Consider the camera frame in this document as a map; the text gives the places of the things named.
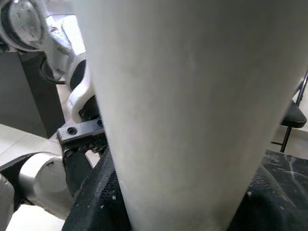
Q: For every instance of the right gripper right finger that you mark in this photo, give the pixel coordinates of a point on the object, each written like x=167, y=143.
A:
x=276, y=211

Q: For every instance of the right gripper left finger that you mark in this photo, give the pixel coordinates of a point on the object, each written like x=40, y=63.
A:
x=101, y=204

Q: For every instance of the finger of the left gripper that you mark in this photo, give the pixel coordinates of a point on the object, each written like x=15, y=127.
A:
x=75, y=170

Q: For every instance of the white plastic table leg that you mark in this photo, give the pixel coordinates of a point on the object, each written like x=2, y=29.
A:
x=192, y=96

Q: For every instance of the black table cloth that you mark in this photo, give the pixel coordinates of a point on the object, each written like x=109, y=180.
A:
x=288, y=163

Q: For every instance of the black folding chair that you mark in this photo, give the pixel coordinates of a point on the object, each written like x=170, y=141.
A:
x=292, y=118

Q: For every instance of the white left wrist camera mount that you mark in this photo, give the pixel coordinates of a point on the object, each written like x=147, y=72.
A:
x=77, y=106

